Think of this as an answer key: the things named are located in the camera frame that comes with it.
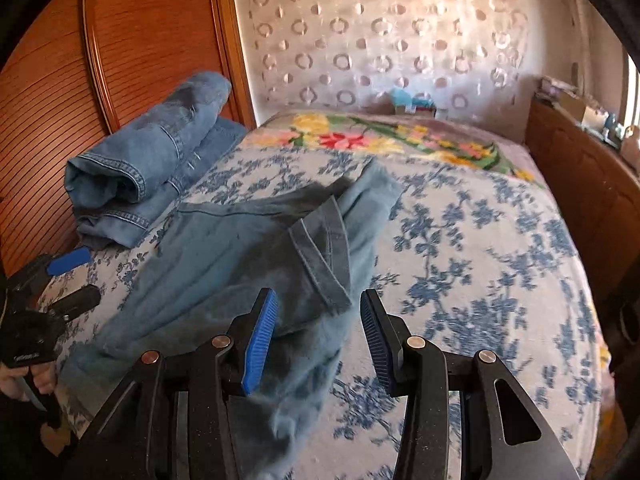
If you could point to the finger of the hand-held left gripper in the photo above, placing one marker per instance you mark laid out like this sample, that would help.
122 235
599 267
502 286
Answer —
80 300
70 260

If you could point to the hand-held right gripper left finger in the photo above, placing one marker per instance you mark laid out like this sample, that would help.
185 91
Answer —
260 345

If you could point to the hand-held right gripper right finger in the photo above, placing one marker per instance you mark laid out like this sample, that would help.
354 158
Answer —
375 345

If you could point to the teal blue shirt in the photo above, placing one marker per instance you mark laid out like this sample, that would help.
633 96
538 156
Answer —
200 285

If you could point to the person's left hand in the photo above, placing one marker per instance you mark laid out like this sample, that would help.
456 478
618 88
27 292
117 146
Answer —
45 380

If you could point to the blue floral bed cover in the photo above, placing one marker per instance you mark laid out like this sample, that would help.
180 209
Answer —
475 260

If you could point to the folded blue jeans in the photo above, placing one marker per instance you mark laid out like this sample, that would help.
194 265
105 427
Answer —
150 150

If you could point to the colourful flowered blanket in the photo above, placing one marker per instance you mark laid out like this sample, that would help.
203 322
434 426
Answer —
350 135

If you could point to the wooden wardrobe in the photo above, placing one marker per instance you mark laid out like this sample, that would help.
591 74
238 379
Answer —
125 35

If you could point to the teal box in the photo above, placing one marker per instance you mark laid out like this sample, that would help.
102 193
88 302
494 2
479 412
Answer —
407 100

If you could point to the dark round object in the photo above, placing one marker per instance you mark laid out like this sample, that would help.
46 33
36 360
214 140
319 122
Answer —
625 320

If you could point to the wooden dresser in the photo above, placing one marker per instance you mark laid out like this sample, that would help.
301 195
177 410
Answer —
575 170

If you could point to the white circle-patterned curtain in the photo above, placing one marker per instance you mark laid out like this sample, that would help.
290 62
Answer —
375 35

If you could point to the clutter of small boxes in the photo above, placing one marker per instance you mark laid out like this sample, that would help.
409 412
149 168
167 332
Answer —
575 105

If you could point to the window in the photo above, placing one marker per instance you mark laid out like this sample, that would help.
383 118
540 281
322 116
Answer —
631 90

